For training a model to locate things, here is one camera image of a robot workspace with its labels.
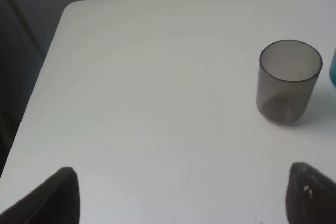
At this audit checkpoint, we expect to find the grey translucent cup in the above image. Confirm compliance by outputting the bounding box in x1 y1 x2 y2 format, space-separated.
256 40 323 124

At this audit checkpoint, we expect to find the teal translucent cup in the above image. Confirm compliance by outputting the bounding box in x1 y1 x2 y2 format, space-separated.
329 50 336 87

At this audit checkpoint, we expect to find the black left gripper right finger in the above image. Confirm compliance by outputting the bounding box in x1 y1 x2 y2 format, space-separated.
285 162 335 223

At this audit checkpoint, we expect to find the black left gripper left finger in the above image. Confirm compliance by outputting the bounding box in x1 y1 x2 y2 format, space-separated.
1 167 80 223

